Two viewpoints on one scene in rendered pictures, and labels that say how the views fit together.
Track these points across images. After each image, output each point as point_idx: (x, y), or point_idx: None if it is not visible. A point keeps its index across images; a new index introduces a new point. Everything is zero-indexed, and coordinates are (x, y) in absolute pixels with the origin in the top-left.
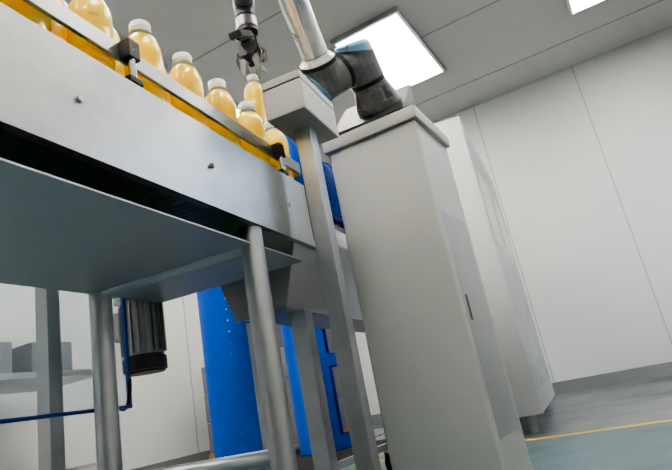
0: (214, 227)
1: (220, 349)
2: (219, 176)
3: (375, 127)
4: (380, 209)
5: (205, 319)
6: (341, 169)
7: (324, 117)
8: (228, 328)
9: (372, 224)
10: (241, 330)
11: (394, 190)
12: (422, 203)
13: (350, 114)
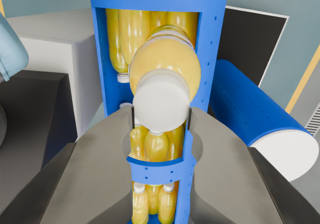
0: None
1: (245, 84)
2: None
3: None
4: (61, 25)
5: (268, 96)
6: (70, 38)
7: None
8: (243, 90)
9: (75, 25)
10: (233, 93)
11: (36, 24)
12: (25, 18)
13: (22, 160)
